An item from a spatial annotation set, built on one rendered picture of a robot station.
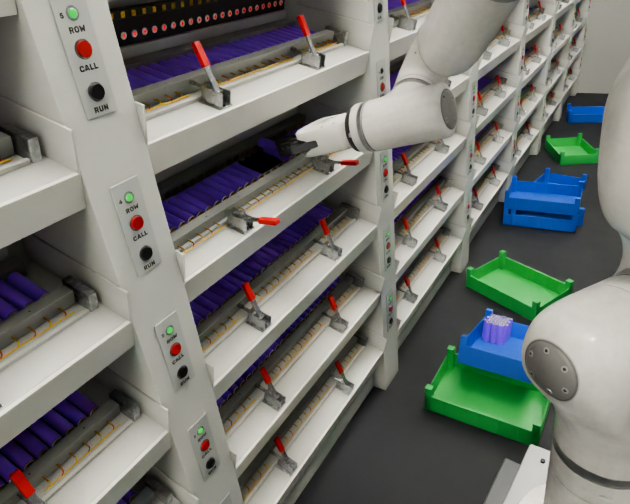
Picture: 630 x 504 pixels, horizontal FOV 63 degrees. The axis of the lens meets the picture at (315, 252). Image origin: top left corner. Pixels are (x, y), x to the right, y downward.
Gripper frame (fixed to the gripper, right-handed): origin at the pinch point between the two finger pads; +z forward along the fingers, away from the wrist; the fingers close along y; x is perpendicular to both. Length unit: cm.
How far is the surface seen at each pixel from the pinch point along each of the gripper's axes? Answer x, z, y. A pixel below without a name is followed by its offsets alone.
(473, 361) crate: 77, -8, -35
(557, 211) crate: 79, -11, -142
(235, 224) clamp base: 6.6, -1.1, 21.5
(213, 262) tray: 8.9, -3.2, 30.2
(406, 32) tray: -11.2, -7.3, -46.1
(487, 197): 66, 14, -134
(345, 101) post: -2.1, 0.7, -24.2
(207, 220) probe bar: 4.0, 0.5, 25.1
